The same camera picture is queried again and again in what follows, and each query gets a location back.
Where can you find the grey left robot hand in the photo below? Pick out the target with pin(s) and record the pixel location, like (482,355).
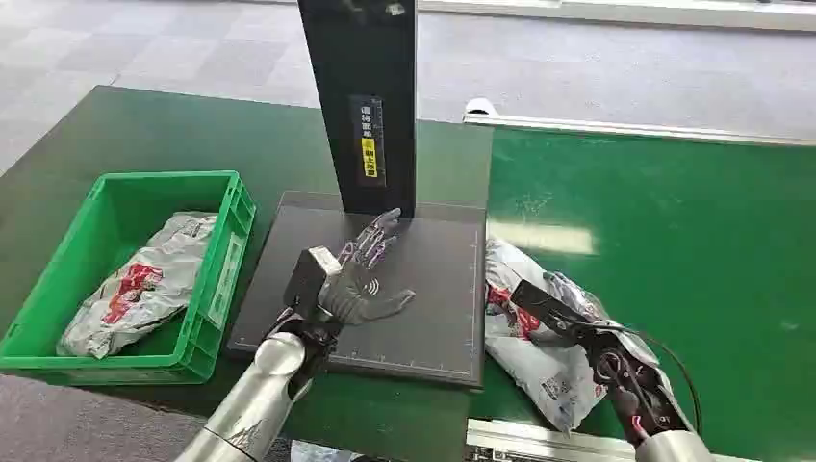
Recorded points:
(354,296)

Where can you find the dark right robot hand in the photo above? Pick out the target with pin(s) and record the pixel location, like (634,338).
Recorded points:
(628,382)

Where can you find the grey parcel bag red print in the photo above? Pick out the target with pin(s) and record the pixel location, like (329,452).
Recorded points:
(143,287)
(535,363)

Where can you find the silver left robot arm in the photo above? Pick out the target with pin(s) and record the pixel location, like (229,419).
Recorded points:
(255,402)

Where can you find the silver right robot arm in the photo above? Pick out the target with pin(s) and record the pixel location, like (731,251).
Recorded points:
(672,449)

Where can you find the black scale platform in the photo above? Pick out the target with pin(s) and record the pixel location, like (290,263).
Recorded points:
(433,306)

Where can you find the white crate label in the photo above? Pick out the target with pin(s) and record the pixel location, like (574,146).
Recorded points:
(226,280)

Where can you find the green conveyor belt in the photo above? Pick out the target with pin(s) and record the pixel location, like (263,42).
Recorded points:
(701,255)

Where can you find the green plastic crate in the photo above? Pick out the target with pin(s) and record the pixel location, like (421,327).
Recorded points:
(213,341)

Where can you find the black and yellow label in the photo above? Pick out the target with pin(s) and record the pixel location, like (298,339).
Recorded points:
(369,146)

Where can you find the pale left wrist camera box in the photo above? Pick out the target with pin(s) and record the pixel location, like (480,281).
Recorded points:
(306,274)

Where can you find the aluminium conveyor rail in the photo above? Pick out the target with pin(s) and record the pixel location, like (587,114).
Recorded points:
(637,129)
(542,443)

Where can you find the black upright post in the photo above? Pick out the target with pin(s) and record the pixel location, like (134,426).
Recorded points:
(357,57)

